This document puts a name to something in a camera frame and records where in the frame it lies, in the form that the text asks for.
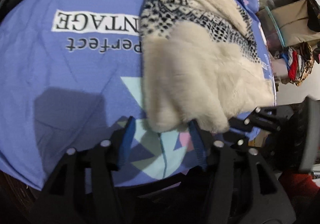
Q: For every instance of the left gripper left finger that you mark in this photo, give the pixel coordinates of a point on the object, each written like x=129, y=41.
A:
x=121, y=141

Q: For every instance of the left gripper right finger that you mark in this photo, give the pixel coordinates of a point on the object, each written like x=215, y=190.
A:
x=203, y=142

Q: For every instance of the cream fuzzy patterned sweater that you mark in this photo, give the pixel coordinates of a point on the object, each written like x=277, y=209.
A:
x=201, y=63

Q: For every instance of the red sleeve forearm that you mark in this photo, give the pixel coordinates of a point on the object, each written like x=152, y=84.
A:
x=302, y=188

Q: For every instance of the pile of colourful clothes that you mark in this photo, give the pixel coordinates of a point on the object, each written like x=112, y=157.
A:
x=299, y=61

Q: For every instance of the glass shelf with beige bag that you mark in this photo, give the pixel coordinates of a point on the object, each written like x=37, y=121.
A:
x=289, y=23

